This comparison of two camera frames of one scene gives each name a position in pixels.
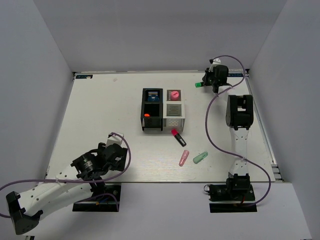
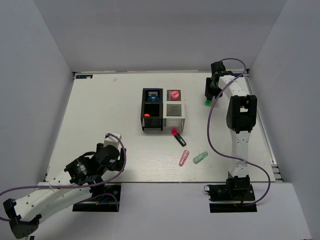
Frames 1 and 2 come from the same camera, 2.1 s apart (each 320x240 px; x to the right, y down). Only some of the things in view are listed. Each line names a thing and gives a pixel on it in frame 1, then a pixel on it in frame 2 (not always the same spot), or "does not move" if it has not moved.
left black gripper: x=120 y=165 does not move
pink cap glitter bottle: x=174 y=95 does not move
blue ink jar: x=153 y=98 does not move
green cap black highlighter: x=199 y=84 → x=207 y=102
